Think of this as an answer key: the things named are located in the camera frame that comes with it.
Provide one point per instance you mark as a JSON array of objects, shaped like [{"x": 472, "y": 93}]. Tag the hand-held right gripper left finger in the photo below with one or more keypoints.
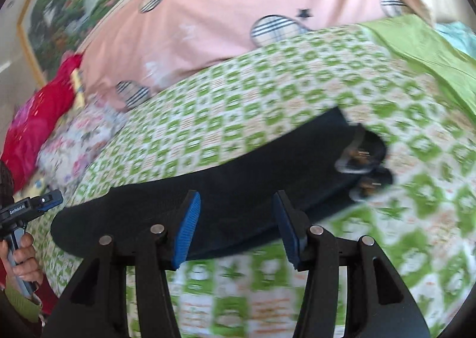
[{"x": 188, "y": 227}]

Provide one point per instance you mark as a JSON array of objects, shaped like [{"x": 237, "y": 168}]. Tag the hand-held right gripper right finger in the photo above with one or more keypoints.
[{"x": 287, "y": 227}]

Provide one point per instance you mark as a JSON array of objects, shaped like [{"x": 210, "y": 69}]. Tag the green patterned bed sheet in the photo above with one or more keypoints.
[{"x": 290, "y": 107}]

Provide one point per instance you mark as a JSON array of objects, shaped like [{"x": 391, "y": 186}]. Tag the pink quilt with striped prints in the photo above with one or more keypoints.
[{"x": 230, "y": 10}]

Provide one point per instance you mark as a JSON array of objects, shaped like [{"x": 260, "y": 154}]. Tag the black pants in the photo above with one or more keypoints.
[{"x": 223, "y": 189}]

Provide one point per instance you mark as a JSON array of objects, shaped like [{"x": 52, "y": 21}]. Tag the floral pillow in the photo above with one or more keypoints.
[{"x": 74, "y": 137}]

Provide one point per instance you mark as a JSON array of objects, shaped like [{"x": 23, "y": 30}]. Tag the person's left hand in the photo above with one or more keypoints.
[{"x": 26, "y": 261}]

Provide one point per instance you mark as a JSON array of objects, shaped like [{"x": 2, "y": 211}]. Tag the plain green cloth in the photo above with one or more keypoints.
[{"x": 427, "y": 48}]

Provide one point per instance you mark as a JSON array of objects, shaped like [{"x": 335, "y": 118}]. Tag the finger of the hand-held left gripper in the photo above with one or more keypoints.
[{"x": 49, "y": 200}]

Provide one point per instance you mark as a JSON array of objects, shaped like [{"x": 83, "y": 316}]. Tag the light blue cloth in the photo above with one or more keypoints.
[{"x": 459, "y": 38}]

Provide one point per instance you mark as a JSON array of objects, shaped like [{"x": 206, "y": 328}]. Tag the red cloth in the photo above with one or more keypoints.
[{"x": 39, "y": 115}]

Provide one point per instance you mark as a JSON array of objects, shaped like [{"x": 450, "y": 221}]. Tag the person's left forearm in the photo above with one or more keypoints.
[{"x": 20, "y": 304}]

